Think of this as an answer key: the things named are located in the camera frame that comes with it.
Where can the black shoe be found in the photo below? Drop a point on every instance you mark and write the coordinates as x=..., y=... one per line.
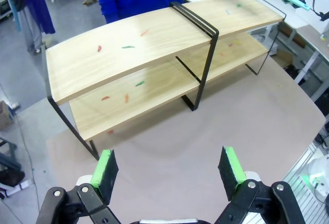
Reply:
x=11, y=177

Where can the red paper scrap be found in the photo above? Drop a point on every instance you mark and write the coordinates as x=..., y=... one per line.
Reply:
x=105, y=97
x=99, y=48

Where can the bystander in blue coat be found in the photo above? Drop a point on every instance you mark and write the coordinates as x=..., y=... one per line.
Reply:
x=33, y=3

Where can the aluminium slotted base plate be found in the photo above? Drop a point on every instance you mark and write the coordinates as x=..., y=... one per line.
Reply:
x=298, y=177

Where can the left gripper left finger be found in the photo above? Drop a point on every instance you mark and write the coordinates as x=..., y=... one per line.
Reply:
x=106, y=180

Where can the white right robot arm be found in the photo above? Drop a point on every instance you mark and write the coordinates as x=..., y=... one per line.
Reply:
x=318, y=172

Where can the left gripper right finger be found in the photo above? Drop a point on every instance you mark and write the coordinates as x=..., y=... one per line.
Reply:
x=230, y=177

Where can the wooden shelf with black frame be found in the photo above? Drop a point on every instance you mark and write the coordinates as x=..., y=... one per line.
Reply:
x=154, y=46

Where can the pair of slippers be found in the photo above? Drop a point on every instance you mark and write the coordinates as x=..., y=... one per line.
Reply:
x=90, y=0

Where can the grey metal cart frame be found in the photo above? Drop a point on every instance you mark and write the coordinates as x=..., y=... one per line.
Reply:
x=10, y=154

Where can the cardboard box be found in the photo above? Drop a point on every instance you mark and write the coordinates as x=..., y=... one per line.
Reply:
x=5, y=116
x=284, y=59

